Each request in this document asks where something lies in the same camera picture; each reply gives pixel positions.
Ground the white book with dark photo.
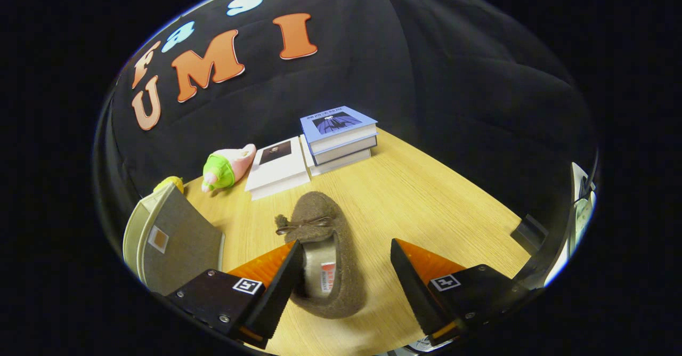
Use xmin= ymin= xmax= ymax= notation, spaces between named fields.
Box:
xmin=245 ymin=136 xmax=311 ymax=201

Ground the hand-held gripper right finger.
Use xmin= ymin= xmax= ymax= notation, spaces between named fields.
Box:
xmin=390 ymin=238 xmax=544 ymax=346

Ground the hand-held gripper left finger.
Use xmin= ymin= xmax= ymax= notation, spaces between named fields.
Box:
xmin=166 ymin=240 xmax=304 ymax=350

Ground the green and pink plush toy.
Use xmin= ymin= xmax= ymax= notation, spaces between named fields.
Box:
xmin=201 ymin=143 xmax=257 ymax=193

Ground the grey fabric storage box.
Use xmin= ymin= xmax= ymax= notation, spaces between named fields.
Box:
xmin=123 ymin=182 xmax=225 ymax=296

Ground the yellow plush toy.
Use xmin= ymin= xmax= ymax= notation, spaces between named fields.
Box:
xmin=153 ymin=176 xmax=184 ymax=194

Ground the dark grey block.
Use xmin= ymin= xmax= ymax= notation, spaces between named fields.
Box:
xmin=510 ymin=214 xmax=549 ymax=250

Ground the blue cover book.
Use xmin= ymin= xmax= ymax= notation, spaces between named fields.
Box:
xmin=299 ymin=106 xmax=379 ymax=157

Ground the book with blue spine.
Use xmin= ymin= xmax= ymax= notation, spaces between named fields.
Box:
xmin=312 ymin=136 xmax=379 ymax=166

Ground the brown fuzzy shoe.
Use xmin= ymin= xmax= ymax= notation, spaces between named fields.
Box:
xmin=274 ymin=191 xmax=367 ymax=319

